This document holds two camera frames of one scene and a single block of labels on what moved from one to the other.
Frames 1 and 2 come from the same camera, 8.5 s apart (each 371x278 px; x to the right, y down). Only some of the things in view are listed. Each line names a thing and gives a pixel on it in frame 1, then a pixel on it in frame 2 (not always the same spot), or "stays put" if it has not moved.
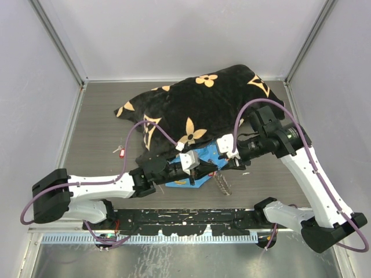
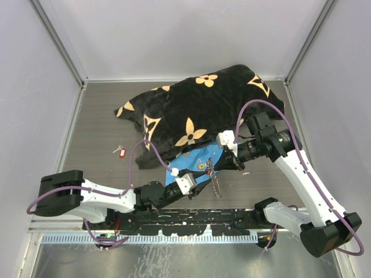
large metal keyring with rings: [222, 184] -> [210, 164]
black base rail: [188, 222] stays put
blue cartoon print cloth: [209, 153] stays put
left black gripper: [203, 168] -> [197, 189]
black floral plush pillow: [189, 112] stays put
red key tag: [122, 153] stays put
